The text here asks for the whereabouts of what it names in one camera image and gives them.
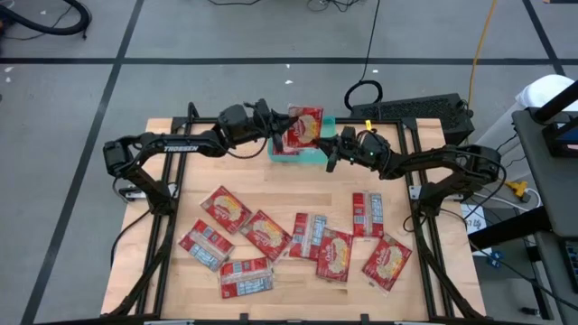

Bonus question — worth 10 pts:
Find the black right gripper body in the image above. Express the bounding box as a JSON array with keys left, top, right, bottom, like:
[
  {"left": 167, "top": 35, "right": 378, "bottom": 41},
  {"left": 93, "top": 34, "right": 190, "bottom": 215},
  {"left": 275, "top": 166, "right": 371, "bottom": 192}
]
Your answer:
[{"left": 325, "top": 125, "right": 362, "bottom": 173}]

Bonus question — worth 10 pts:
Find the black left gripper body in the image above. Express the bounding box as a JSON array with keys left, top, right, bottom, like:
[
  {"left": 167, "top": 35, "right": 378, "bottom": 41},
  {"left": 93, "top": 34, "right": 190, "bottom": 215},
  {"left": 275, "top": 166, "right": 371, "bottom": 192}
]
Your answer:
[{"left": 246, "top": 99, "right": 286, "bottom": 153}]

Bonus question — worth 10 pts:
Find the red popcorn bag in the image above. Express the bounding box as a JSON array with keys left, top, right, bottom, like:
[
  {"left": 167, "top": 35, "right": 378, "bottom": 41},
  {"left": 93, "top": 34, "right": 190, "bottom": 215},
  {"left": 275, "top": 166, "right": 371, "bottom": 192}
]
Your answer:
[
  {"left": 282, "top": 106, "right": 325, "bottom": 150},
  {"left": 238, "top": 209, "right": 294, "bottom": 264},
  {"left": 351, "top": 191, "right": 385, "bottom": 239},
  {"left": 360, "top": 233, "right": 414, "bottom": 294},
  {"left": 178, "top": 218, "right": 236, "bottom": 273},
  {"left": 288, "top": 211, "right": 328, "bottom": 262},
  {"left": 200, "top": 184, "right": 253, "bottom": 235},
  {"left": 219, "top": 256, "right": 275, "bottom": 300},
  {"left": 314, "top": 227, "right": 354, "bottom": 283},
  {"left": 272, "top": 144, "right": 302, "bottom": 157}
]

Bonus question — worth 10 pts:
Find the teal translucent plastic basket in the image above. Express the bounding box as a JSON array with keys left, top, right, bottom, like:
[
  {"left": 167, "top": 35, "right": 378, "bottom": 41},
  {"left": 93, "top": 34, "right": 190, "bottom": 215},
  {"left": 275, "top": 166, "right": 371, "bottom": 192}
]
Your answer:
[{"left": 266, "top": 116, "right": 338, "bottom": 165}]

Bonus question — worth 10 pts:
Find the black computer case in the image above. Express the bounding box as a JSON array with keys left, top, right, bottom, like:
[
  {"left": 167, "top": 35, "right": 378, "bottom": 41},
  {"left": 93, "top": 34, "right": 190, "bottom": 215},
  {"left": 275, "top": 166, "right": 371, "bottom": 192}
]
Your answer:
[{"left": 350, "top": 93, "right": 475, "bottom": 145}]

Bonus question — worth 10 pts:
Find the white paper sheet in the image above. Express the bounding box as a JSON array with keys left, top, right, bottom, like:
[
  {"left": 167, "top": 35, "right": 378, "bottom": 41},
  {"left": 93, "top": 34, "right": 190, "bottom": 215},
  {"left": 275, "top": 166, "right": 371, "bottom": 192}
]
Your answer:
[{"left": 460, "top": 202, "right": 494, "bottom": 257}]

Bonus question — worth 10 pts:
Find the yellow power plug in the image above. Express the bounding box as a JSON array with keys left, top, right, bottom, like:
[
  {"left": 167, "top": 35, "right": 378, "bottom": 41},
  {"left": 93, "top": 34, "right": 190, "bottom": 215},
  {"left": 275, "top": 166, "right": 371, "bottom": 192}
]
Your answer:
[{"left": 504, "top": 179, "right": 530, "bottom": 199}]

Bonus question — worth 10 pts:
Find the white rounded cover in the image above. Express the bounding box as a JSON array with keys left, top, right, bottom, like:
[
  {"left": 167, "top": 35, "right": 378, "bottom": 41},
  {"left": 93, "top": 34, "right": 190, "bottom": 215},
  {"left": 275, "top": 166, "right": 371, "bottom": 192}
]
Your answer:
[{"left": 514, "top": 74, "right": 575, "bottom": 109}]

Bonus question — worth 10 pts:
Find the grey desk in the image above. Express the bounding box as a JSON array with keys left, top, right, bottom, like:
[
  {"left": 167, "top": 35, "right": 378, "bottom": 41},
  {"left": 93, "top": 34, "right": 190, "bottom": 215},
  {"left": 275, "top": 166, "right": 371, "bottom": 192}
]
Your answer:
[{"left": 511, "top": 107, "right": 578, "bottom": 325}]

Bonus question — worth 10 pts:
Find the black monitor stand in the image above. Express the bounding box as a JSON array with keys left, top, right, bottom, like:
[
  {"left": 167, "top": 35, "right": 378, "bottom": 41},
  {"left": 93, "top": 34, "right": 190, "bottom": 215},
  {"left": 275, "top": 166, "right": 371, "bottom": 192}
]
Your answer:
[{"left": 535, "top": 79, "right": 578, "bottom": 158}]

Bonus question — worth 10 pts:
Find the dark keyboard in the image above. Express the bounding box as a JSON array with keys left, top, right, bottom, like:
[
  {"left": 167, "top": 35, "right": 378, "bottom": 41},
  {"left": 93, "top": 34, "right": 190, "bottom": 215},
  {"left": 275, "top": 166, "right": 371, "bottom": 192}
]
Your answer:
[{"left": 563, "top": 240, "right": 578, "bottom": 293}]

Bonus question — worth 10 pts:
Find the black aluminium table frame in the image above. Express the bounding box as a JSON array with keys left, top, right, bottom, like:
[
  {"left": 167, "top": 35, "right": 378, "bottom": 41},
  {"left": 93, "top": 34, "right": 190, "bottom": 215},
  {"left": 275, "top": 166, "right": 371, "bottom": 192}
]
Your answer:
[{"left": 101, "top": 102, "right": 488, "bottom": 324}]

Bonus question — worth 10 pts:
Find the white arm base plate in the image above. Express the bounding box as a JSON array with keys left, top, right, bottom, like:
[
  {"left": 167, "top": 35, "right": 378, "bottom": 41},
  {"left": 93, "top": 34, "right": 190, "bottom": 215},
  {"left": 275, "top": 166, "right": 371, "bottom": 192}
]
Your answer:
[
  {"left": 408, "top": 184, "right": 466, "bottom": 202},
  {"left": 117, "top": 182, "right": 180, "bottom": 202}
]

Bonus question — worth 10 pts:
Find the black hanging cable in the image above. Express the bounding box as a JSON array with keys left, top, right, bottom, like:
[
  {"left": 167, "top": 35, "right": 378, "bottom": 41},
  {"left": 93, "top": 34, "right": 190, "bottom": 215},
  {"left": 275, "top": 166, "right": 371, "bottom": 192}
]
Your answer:
[{"left": 343, "top": 0, "right": 384, "bottom": 112}]

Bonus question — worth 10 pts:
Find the yellow hanging cable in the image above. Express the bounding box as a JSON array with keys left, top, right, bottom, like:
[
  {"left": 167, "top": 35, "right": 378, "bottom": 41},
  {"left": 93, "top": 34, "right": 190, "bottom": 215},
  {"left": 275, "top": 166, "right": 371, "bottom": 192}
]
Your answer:
[{"left": 467, "top": 0, "right": 499, "bottom": 109}]

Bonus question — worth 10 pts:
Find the thick black hose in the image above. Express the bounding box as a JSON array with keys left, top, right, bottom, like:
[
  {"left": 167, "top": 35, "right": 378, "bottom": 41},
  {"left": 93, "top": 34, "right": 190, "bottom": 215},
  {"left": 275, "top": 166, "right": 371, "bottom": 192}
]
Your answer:
[{"left": 0, "top": 0, "right": 91, "bottom": 37}]

